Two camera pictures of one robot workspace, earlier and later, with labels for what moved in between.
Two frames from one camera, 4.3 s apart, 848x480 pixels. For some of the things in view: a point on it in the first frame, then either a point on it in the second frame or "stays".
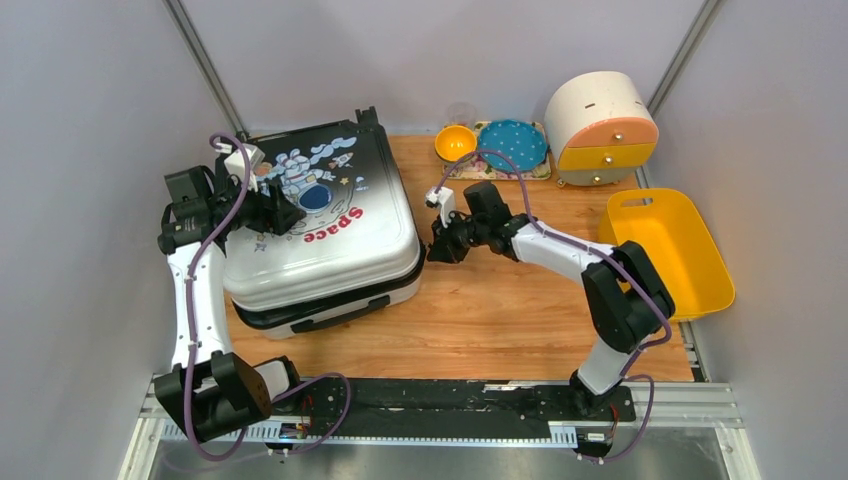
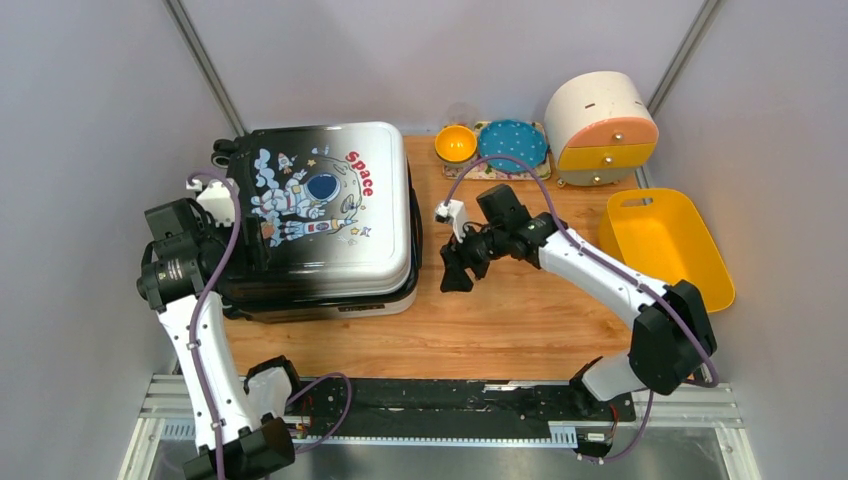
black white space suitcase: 357,251 stays
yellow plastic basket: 669,233 stays
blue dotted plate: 524,142 stays
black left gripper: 275,214 to 251,256
